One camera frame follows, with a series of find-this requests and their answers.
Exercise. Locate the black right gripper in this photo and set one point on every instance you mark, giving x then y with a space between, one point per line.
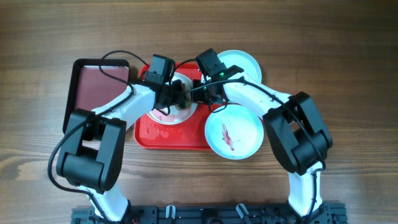
199 96

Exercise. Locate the white plate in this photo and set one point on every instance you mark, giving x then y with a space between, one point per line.
178 114

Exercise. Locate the green yellow sponge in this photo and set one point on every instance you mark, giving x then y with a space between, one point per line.
184 104

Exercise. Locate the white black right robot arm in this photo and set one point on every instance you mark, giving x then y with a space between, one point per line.
293 125

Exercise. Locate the black water tray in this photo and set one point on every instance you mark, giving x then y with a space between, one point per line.
94 84

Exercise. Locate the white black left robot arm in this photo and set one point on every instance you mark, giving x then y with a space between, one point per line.
88 159

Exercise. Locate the red serving tray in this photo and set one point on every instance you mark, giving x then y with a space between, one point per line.
188 135

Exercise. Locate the light green plate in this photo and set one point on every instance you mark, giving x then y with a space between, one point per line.
243 60
234 133

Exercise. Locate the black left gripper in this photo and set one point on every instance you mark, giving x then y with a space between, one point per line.
183 95

